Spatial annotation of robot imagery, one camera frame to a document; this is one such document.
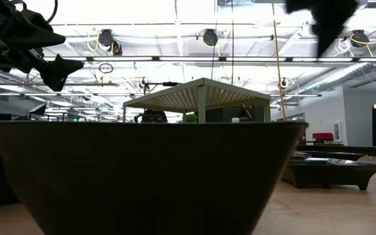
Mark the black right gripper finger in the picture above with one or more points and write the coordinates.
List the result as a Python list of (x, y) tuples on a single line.
[(295, 4), (330, 19)]

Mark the silver ventilation duct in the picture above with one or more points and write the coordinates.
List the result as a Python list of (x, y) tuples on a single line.
[(338, 76)]

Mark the red box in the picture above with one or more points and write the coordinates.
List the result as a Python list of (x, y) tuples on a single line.
[(322, 136)]

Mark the pale green perforated metal shelf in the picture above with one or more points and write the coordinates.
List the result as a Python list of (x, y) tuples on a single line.
[(188, 94)]

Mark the green plant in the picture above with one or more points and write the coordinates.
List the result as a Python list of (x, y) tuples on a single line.
[(191, 118)]

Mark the white wall panel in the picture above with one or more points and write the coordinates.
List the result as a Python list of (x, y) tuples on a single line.
[(337, 131)]

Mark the person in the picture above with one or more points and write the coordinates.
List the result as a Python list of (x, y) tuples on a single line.
[(153, 117)]

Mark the black wavy square mini plate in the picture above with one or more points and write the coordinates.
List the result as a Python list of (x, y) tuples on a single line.
[(325, 176), (142, 169)]

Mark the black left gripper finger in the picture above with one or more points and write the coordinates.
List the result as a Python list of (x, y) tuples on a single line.
[(31, 31), (57, 70)]

